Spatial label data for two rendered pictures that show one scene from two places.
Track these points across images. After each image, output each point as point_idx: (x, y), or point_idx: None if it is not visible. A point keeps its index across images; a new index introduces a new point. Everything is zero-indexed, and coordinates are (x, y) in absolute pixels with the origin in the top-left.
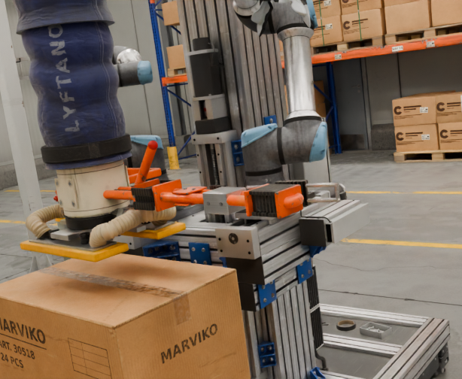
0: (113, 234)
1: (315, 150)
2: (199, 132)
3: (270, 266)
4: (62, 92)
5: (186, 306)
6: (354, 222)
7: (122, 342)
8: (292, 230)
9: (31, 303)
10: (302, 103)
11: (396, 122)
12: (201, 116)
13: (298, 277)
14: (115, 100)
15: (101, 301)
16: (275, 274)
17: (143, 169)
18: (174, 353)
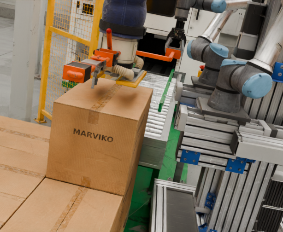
0: None
1: (244, 88)
2: (233, 54)
3: (190, 141)
4: None
5: (96, 117)
6: (270, 156)
7: (55, 110)
8: (223, 133)
9: (77, 84)
10: (259, 55)
11: None
12: (237, 44)
13: (226, 166)
14: (132, 6)
15: (82, 96)
16: (193, 148)
17: (107, 42)
18: (81, 133)
